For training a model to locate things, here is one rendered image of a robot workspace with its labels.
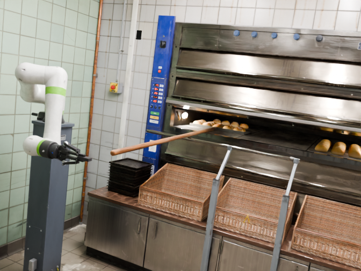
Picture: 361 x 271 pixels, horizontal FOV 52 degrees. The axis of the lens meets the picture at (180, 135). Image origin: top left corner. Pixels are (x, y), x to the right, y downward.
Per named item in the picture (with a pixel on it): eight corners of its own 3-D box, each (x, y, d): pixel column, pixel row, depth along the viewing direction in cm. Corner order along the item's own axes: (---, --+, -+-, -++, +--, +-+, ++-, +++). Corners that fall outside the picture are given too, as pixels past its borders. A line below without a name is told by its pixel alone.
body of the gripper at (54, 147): (59, 141, 195) (73, 144, 191) (58, 157, 196) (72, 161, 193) (49, 143, 188) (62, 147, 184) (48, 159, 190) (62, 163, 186)
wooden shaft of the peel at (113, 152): (114, 156, 188) (114, 150, 188) (108, 155, 189) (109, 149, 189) (214, 130, 346) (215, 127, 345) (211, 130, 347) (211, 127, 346)
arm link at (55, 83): (45, 69, 222) (45, 62, 211) (67, 71, 227) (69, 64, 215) (43, 98, 219) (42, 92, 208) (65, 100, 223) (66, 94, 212)
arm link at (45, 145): (37, 158, 191) (37, 141, 189) (53, 155, 201) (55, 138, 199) (45, 161, 188) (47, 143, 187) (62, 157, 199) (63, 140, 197)
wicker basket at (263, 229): (225, 207, 315) (229, 176, 312) (292, 225, 293) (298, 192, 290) (205, 225, 271) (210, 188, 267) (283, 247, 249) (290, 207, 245)
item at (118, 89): (113, 92, 359) (114, 81, 357) (121, 93, 355) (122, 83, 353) (108, 92, 352) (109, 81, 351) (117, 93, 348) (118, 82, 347)
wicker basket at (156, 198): (163, 191, 340) (166, 162, 336) (221, 206, 318) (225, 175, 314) (136, 204, 296) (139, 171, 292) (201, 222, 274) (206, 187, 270)
